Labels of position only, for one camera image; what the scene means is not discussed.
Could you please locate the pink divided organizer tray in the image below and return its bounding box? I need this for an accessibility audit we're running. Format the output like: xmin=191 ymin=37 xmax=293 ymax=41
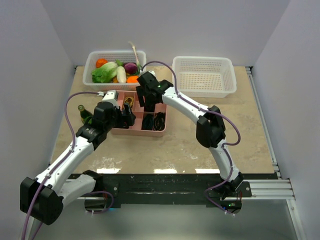
xmin=111 ymin=90 xmax=167 ymax=137

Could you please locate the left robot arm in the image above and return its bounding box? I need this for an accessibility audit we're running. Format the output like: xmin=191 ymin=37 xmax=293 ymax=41
xmin=20 ymin=101 xmax=136 ymax=225

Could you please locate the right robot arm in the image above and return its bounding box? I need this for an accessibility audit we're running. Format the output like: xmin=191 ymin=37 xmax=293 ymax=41
xmin=136 ymin=71 xmax=244 ymax=197

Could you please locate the rolled yellow tie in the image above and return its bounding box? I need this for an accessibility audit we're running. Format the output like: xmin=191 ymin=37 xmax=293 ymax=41
xmin=123 ymin=96 xmax=135 ymax=106

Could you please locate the orange front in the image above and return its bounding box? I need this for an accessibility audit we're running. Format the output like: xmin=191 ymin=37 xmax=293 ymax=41
xmin=126 ymin=75 xmax=138 ymax=84

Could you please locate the rolled black orange tie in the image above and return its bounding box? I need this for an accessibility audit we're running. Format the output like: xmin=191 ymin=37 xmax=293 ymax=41
xmin=153 ymin=112 xmax=166 ymax=131

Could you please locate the purple onion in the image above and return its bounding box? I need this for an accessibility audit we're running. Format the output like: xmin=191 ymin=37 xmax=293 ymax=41
xmin=124 ymin=62 xmax=139 ymax=75

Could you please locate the green onion stalk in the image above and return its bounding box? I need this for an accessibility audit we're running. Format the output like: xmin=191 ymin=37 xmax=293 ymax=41
xmin=128 ymin=41 xmax=142 ymax=72

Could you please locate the white radish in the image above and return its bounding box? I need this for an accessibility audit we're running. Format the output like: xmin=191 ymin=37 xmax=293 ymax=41
xmin=116 ymin=66 xmax=127 ymax=84

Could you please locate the white vegetable basket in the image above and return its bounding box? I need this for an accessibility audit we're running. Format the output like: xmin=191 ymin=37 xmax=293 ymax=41
xmin=82 ymin=50 xmax=147 ymax=91

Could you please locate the green glass bottle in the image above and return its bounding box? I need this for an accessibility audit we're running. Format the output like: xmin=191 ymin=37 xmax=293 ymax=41
xmin=77 ymin=104 xmax=93 ymax=124

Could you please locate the green lettuce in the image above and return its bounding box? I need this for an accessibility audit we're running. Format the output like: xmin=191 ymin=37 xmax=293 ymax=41
xmin=91 ymin=62 xmax=118 ymax=84

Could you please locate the white empty basket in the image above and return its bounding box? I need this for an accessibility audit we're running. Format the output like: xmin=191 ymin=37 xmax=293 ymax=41
xmin=172 ymin=56 xmax=237 ymax=98

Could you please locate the orange tomato back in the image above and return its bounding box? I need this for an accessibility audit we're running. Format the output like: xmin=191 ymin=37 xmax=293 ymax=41
xmin=95 ymin=58 xmax=108 ymax=68

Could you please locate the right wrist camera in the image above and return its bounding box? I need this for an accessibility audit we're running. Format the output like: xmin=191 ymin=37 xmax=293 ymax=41
xmin=148 ymin=70 xmax=156 ymax=77

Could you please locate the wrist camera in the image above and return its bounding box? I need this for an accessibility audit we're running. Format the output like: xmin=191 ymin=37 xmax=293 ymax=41
xmin=148 ymin=70 xmax=156 ymax=77
xmin=102 ymin=90 xmax=119 ymax=108

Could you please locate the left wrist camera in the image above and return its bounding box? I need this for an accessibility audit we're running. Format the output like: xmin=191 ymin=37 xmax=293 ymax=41
xmin=102 ymin=90 xmax=119 ymax=108

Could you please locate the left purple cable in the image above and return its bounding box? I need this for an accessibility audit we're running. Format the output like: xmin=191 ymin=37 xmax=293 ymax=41
xmin=20 ymin=91 xmax=115 ymax=240

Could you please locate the purple cable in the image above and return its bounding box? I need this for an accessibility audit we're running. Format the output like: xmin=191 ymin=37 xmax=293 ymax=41
xmin=141 ymin=60 xmax=241 ymax=216
xmin=20 ymin=91 xmax=115 ymax=240

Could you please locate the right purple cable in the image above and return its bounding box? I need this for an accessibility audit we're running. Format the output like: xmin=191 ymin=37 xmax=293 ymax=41
xmin=141 ymin=60 xmax=241 ymax=216

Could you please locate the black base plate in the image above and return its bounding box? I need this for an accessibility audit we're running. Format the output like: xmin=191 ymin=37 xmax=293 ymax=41
xmin=74 ymin=173 xmax=252 ymax=213

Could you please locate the aluminium frame rail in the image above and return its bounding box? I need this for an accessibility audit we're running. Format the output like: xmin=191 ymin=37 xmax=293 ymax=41
xmin=66 ymin=175 xmax=294 ymax=200

